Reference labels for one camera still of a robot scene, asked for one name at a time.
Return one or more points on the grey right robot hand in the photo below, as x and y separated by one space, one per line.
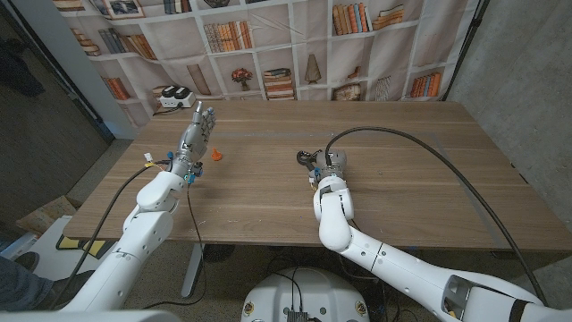
335 162

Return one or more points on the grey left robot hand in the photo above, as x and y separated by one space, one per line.
193 141

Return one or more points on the black grip strengthener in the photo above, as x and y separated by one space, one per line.
305 157

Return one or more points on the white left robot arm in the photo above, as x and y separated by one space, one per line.
138 237

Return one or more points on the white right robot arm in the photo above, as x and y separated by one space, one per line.
402 268

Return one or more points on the small orange object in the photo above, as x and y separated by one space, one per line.
216 155

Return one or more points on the white power strip black plugs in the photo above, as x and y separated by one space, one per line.
176 99

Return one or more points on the printed bookshelf backdrop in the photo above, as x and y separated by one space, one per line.
277 49

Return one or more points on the white table leg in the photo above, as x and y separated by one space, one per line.
194 268

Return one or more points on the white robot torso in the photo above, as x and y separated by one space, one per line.
313 290

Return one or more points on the black box on torso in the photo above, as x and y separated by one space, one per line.
296 316

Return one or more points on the black backdrop stand pole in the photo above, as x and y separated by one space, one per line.
467 44

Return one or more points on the black shoe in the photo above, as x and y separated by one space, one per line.
67 286

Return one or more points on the person's leg in jeans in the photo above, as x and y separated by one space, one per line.
20 286

